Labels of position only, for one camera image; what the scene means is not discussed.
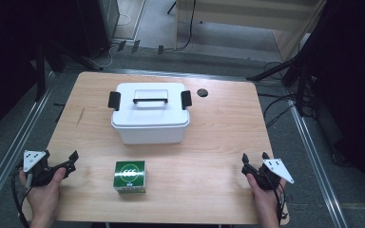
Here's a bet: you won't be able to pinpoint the light wooden furniture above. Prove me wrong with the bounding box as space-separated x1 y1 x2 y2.
173 0 328 62

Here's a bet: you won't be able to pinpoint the green carton with white circle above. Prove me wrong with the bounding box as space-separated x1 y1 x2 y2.
112 160 147 194

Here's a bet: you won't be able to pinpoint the white floor cable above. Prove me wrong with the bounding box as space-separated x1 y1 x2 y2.
99 13 131 69

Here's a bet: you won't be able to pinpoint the person's left hand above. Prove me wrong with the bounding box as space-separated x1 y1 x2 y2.
18 167 67 220

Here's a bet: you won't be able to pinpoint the white lid with black handle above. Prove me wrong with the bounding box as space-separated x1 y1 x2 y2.
107 82 193 129

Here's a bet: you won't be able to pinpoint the hand-held gripper cable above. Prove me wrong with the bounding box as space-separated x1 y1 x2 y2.
10 169 33 228
274 181 289 224

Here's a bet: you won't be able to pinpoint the white plastic storage box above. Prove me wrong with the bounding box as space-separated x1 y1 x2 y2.
110 119 191 145

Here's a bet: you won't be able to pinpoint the black hanging cable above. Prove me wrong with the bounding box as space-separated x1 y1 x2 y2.
173 0 198 52

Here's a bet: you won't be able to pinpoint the person's right hand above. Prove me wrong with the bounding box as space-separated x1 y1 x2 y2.
246 173 287 220

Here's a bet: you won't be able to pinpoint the right hand-held gripper cable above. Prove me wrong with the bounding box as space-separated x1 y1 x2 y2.
274 181 289 224

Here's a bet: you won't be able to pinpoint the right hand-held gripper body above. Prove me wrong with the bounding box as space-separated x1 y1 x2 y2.
240 158 296 192

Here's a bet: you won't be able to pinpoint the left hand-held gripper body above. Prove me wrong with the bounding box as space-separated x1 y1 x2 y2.
23 149 66 188

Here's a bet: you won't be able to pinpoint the dark cabinet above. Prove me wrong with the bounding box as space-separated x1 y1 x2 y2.
75 0 122 59

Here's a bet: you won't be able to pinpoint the left hand-held gripper cable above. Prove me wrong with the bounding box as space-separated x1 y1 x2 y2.
10 169 33 228

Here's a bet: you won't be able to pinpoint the black metal stand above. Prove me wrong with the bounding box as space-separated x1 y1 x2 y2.
33 39 105 103
246 0 334 117

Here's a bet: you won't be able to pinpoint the metal floor rail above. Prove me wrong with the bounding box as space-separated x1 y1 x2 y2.
288 100 350 228
0 71 57 218

